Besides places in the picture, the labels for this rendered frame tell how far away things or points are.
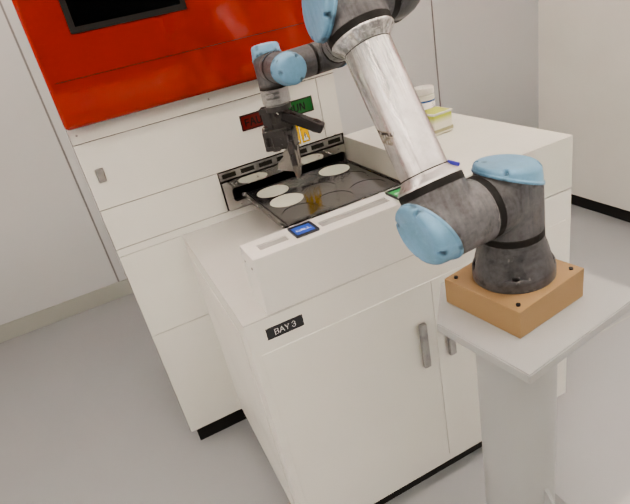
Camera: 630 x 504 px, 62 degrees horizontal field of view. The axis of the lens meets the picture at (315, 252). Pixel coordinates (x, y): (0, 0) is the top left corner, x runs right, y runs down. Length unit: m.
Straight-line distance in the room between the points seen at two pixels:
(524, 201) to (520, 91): 3.47
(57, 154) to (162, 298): 1.52
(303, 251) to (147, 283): 0.74
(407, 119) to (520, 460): 0.78
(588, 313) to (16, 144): 2.73
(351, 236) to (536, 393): 0.50
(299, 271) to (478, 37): 3.13
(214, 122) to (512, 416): 1.13
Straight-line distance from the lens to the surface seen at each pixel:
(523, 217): 0.96
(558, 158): 1.52
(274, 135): 1.44
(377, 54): 0.92
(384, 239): 1.23
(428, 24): 3.81
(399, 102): 0.90
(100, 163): 1.62
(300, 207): 1.47
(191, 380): 1.96
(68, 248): 3.26
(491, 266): 1.01
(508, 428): 1.23
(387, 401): 1.47
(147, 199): 1.66
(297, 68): 1.30
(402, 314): 1.34
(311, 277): 1.17
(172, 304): 1.80
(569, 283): 1.07
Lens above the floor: 1.44
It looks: 27 degrees down
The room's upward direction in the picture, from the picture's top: 12 degrees counter-clockwise
